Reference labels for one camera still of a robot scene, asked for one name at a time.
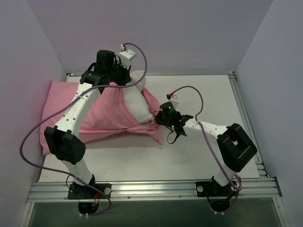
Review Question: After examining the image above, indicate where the aluminium front rail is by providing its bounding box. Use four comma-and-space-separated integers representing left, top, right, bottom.
27, 178, 282, 202

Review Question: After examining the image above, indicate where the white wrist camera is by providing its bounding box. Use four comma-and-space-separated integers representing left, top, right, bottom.
118, 49, 136, 69
167, 93, 179, 109

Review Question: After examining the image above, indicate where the aluminium back rail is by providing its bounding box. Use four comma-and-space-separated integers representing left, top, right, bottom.
66, 70, 235, 77

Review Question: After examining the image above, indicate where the white pillow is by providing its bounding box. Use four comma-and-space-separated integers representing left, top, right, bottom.
123, 78, 152, 124

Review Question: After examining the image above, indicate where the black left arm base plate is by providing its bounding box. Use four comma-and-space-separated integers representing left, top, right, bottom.
67, 183, 112, 200

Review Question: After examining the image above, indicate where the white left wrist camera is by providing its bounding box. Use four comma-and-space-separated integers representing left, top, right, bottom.
118, 49, 136, 69

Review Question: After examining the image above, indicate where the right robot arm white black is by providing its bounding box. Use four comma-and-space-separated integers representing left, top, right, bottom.
155, 102, 258, 195

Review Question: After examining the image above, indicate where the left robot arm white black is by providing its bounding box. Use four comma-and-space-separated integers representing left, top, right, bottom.
44, 49, 136, 198

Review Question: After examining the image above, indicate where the pink floral pillowcase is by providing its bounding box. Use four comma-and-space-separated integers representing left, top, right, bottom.
40, 80, 162, 155

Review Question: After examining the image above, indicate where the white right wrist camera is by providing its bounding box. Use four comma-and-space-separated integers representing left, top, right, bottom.
167, 93, 179, 109

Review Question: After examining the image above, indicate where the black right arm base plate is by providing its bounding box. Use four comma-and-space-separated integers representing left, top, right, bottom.
195, 181, 236, 197

